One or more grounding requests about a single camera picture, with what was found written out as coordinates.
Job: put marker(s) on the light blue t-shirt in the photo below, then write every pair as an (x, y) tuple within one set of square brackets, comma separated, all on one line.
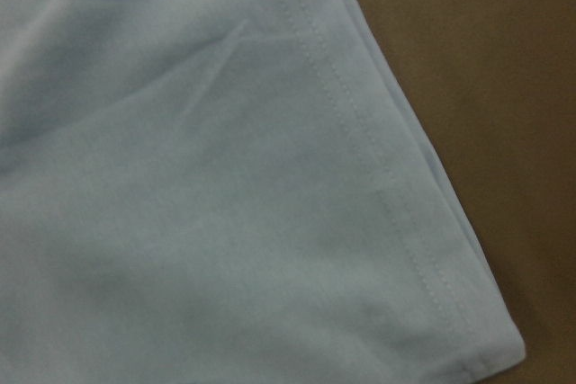
[(228, 191)]

